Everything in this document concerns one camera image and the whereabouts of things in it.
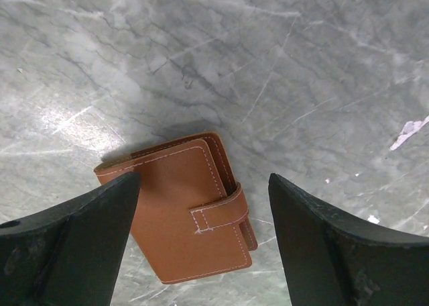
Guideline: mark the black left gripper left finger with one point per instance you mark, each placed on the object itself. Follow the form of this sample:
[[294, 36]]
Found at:
[[71, 253]]

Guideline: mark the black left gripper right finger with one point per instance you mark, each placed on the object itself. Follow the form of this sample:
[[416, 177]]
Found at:
[[331, 257]]

